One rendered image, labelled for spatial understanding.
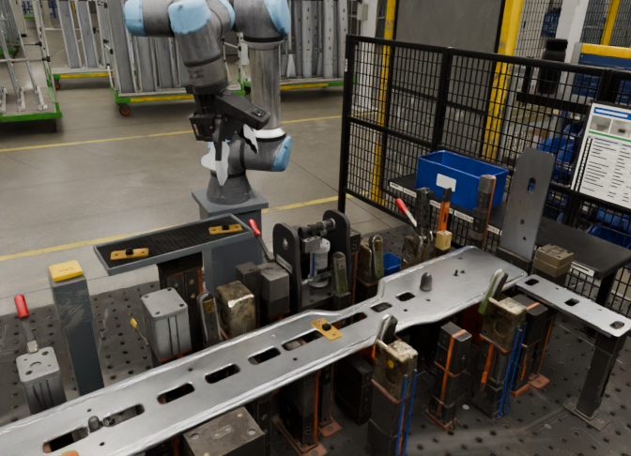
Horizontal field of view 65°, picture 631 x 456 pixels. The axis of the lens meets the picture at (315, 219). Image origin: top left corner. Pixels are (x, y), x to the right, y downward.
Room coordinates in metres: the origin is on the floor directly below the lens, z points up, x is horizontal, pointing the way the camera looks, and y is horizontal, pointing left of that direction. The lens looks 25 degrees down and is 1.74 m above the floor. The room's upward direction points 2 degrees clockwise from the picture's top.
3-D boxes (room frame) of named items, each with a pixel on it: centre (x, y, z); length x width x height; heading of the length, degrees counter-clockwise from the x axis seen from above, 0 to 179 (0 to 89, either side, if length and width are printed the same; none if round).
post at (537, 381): (1.18, -0.65, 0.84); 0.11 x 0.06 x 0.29; 36
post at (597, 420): (1.04, -0.76, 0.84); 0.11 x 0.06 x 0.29; 36
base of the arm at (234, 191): (1.56, 0.29, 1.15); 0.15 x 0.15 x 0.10
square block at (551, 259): (1.31, -0.71, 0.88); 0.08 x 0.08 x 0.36; 36
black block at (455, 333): (1.00, -0.35, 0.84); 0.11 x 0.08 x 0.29; 36
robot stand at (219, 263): (1.56, 0.29, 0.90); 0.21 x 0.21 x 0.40; 29
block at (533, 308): (1.15, -0.58, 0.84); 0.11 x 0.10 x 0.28; 36
